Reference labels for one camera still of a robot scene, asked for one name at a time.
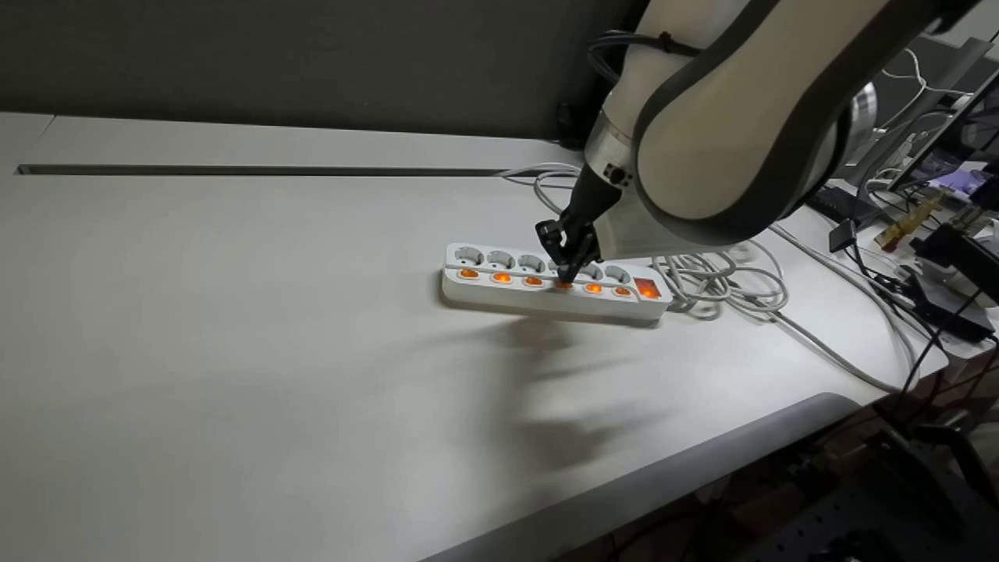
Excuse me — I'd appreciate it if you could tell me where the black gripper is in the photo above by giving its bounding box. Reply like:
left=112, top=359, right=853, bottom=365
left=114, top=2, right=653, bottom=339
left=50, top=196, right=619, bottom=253
left=534, top=162, right=630, bottom=287

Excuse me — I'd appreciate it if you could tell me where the white six-socket power strip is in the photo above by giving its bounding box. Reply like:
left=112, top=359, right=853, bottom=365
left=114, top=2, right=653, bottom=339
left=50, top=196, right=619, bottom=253
left=436, top=240, right=675, bottom=327

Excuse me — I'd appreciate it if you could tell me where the black bag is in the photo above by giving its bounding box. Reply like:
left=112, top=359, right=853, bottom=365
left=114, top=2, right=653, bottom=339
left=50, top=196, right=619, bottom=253
left=553, top=94, right=606, bottom=149

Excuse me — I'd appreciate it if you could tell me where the black power adapter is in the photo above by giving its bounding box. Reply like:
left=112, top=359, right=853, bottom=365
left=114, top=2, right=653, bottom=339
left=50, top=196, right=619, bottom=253
left=813, top=185, right=890, bottom=227

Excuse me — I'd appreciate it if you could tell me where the yellow flat object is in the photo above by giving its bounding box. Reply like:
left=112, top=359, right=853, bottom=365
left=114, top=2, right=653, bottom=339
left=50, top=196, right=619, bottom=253
left=874, top=194, right=941, bottom=253

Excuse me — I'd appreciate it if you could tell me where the black electronic device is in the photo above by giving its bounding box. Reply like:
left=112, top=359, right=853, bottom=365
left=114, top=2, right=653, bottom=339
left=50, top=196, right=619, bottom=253
left=915, top=220, right=999, bottom=304

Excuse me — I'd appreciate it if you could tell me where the purple and white card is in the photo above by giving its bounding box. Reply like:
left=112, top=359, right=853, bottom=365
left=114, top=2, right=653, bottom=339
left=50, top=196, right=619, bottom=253
left=927, top=160, right=991, bottom=205

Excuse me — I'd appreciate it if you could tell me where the white coiled power cable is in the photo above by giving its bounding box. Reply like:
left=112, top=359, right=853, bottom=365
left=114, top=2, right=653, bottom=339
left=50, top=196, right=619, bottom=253
left=502, top=162, right=922, bottom=397

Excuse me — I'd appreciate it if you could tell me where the black cable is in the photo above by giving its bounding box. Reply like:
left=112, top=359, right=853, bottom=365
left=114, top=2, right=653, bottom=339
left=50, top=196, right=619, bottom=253
left=826, top=218, right=999, bottom=397

